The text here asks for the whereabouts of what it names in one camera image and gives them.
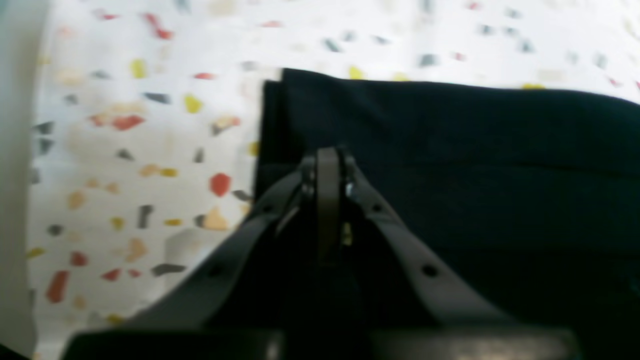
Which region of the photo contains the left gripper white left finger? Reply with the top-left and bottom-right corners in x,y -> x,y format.
63,153 -> 319,360

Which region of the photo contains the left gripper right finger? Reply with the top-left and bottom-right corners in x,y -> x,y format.
317,147 -> 581,360

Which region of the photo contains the black t-shirt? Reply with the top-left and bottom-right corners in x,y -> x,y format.
255,69 -> 640,360

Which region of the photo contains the terrazzo patterned tablecloth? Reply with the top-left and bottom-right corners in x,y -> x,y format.
27,0 -> 639,360

